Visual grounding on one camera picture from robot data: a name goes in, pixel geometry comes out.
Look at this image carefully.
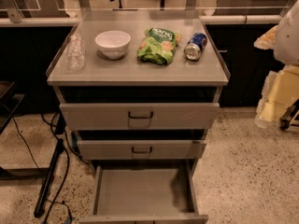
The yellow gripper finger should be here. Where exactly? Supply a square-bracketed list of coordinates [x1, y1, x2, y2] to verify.
[254, 25, 278, 49]
[254, 65, 299, 128]

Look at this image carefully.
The blue pepsi can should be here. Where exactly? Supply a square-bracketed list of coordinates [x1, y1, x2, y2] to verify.
[184, 33, 207, 61]

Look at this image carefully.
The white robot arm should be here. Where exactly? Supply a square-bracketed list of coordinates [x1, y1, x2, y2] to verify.
[254, 1, 299, 128]

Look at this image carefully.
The grey drawer cabinet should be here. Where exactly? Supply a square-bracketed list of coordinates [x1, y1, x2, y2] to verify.
[48, 10, 230, 170]

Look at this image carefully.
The grey top drawer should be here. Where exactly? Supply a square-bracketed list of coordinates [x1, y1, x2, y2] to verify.
[60, 103, 219, 130]

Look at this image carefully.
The grey drawer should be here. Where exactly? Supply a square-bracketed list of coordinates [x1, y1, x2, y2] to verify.
[79, 161, 208, 224]
[60, 103, 219, 130]
[78, 140, 206, 160]

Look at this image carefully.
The grey bottom drawer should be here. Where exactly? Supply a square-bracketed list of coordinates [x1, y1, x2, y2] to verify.
[79, 161, 208, 224]

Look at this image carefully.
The grey middle drawer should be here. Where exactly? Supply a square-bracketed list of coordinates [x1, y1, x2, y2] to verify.
[78, 140, 206, 160]

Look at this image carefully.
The black caster wheel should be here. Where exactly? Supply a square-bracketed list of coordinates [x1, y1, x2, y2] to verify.
[279, 119, 290, 131]

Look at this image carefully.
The green chip bag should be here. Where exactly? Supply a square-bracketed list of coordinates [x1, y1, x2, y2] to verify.
[136, 27, 182, 65]

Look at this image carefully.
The white ceramic bowl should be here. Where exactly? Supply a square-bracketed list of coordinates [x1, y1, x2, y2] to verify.
[95, 31, 131, 60]

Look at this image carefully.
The clear plastic bottle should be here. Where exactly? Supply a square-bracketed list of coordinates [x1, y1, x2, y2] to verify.
[67, 34, 85, 71]

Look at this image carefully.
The black table leg bar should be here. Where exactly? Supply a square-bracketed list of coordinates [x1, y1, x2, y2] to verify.
[34, 139, 64, 217]

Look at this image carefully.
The black side table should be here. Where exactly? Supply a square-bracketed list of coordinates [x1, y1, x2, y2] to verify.
[0, 81, 24, 134]

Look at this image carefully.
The black floor cable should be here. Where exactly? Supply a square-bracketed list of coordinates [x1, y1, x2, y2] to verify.
[0, 103, 90, 224]

